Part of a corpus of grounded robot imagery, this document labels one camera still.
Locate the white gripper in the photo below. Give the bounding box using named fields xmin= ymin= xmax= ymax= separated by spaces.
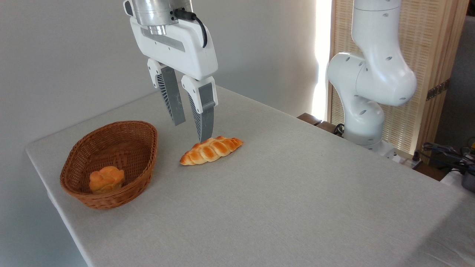
xmin=130 ymin=18 xmax=219 ymax=143

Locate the long braided bread loaf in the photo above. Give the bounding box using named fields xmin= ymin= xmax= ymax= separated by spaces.
xmin=180 ymin=136 xmax=244 ymax=166

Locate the brown wicker basket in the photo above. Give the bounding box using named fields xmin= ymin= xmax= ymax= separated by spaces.
xmin=60 ymin=121 xmax=158 ymax=210

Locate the small round bread roll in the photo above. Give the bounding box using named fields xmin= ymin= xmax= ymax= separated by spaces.
xmin=89 ymin=166 xmax=126 ymax=194

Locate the dark brown wooden furniture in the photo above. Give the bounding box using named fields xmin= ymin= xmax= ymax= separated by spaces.
xmin=297 ymin=113 xmax=344 ymax=137

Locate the white power strip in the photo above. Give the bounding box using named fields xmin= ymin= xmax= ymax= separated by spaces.
xmin=386 ymin=149 xmax=423 ymax=168

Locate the wooden folding screen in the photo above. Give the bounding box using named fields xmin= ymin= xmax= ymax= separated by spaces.
xmin=327 ymin=0 xmax=470 ymax=156

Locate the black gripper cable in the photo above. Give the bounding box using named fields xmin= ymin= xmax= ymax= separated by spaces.
xmin=174 ymin=9 xmax=208 ymax=49

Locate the black tool with cables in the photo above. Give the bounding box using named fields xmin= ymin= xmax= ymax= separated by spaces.
xmin=422 ymin=142 xmax=475 ymax=175

